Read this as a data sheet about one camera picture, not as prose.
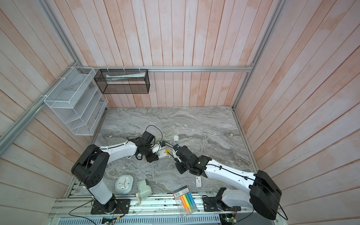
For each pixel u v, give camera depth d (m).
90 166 0.48
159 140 0.98
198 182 0.81
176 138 1.01
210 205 0.73
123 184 0.78
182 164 0.62
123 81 1.06
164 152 0.92
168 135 1.04
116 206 0.72
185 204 0.73
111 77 0.90
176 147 0.72
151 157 0.82
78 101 0.73
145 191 0.74
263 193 0.41
